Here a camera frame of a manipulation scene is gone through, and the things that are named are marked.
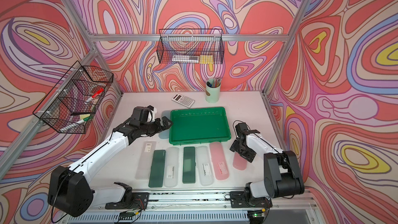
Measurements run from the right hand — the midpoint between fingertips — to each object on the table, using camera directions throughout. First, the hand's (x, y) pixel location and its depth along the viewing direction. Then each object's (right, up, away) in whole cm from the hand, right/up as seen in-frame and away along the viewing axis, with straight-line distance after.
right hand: (241, 157), depth 87 cm
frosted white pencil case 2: (-21, -3, -5) cm, 22 cm away
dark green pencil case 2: (-30, -3, -3) cm, 30 cm away
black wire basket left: (-86, +29, -13) cm, 92 cm away
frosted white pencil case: (-39, -4, -4) cm, 40 cm away
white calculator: (-36, +34, +27) cm, 57 cm away
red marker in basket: (-76, +35, -11) cm, 85 cm away
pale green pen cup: (-15, +40, +18) cm, 47 cm away
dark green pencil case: (-47, -4, -5) cm, 47 cm away
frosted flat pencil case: (-54, -5, -5) cm, 55 cm away
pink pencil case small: (-2, -1, -4) cm, 5 cm away
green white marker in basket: (-83, +21, -15) cm, 87 cm away
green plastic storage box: (-25, +16, +19) cm, 35 cm away
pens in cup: (-13, +45, +17) cm, 50 cm away
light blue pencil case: (-45, +13, +5) cm, 47 cm away
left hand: (-40, +19, -5) cm, 45 cm away
